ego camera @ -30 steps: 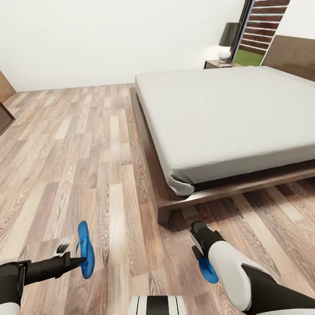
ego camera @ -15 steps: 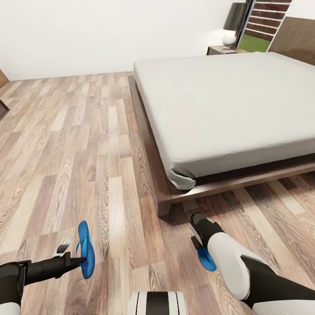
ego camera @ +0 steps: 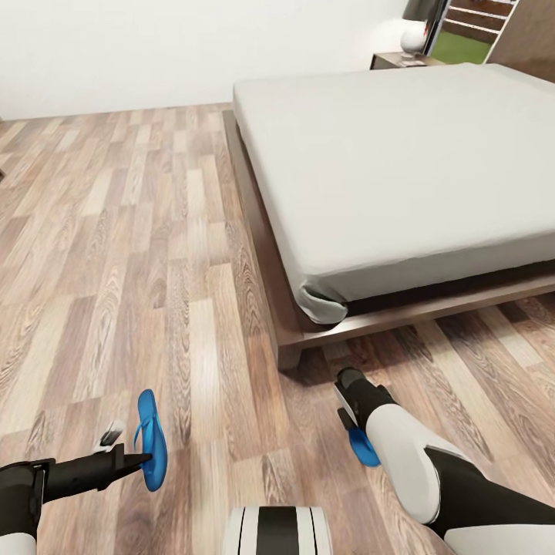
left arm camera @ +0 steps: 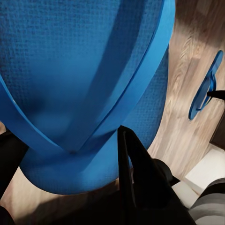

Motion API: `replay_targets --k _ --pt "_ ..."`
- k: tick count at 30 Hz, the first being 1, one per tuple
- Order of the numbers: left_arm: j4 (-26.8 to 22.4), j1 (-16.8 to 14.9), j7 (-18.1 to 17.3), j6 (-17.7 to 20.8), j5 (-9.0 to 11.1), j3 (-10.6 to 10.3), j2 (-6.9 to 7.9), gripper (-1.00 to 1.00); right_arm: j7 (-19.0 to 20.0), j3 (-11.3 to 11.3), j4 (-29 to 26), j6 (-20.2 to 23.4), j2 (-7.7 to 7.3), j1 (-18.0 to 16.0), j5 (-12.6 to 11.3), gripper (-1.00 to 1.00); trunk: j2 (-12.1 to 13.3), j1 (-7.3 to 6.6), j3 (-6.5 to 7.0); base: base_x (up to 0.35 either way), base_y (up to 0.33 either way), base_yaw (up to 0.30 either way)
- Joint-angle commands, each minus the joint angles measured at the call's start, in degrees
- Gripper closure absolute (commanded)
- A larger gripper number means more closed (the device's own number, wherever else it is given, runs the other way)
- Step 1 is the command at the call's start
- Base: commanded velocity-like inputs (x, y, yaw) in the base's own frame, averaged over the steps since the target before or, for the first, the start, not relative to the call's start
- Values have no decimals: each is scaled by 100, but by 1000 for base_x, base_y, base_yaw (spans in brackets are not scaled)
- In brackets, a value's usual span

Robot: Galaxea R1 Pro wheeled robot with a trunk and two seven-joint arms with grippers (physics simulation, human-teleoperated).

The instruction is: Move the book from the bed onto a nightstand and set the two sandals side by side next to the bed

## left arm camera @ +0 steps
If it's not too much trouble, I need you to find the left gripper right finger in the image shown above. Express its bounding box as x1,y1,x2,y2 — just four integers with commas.
117,126,197,225

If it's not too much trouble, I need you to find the sandal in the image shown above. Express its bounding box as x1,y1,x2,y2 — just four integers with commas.
188,50,225,120
0,0,176,195

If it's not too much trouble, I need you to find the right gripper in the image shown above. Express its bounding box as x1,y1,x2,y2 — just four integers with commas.
207,90,225,100

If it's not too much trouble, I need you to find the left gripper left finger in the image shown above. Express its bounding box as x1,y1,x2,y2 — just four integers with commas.
0,130,29,199

